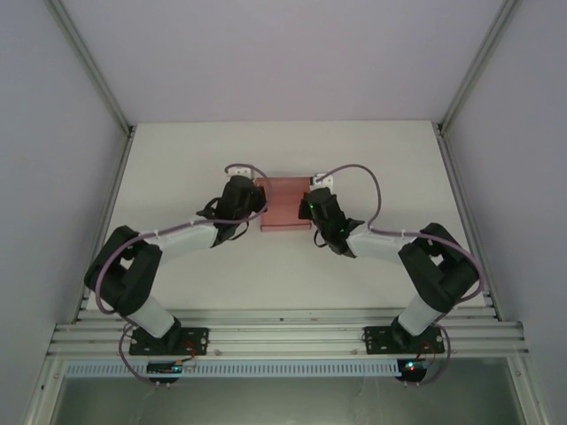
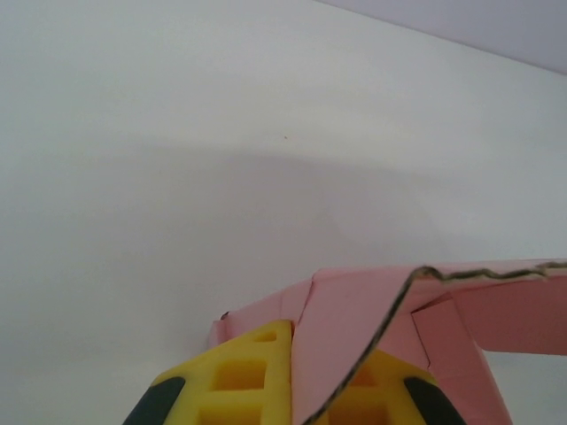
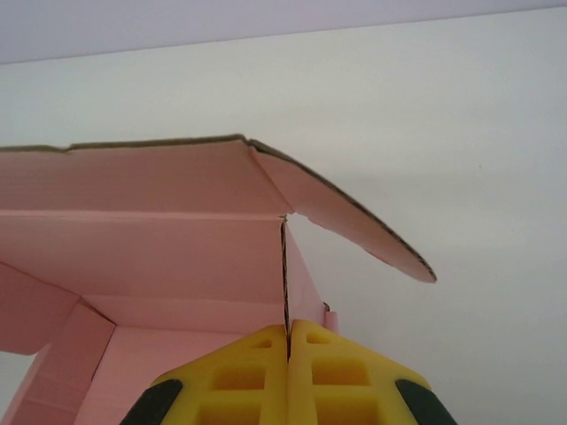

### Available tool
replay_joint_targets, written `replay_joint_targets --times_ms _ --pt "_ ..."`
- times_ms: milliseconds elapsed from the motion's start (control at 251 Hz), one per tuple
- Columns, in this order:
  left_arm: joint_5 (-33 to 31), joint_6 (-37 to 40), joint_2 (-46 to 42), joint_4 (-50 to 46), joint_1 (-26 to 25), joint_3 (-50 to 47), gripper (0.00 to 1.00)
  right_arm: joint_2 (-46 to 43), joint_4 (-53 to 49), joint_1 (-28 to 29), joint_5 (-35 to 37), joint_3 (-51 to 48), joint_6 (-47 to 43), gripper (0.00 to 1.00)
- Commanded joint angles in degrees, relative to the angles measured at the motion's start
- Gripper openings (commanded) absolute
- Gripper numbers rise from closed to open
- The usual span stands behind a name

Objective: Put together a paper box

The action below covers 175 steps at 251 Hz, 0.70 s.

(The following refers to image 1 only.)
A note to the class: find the pink cloth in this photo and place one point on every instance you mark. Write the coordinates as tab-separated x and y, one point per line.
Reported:
283	203

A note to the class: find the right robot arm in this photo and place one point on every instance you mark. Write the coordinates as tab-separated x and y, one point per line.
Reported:
418	314

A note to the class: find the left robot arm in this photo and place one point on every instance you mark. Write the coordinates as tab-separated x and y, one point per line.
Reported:
153	316

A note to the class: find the aluminium mounting beam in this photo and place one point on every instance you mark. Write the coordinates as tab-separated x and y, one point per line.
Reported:
283	338

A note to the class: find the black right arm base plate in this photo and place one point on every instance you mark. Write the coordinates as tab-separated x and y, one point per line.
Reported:
376	340

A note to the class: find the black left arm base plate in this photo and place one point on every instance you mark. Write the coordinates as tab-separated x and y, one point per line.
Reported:
197	341

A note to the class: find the aluminium frame post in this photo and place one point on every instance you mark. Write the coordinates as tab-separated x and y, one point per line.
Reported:
93	71
480	66

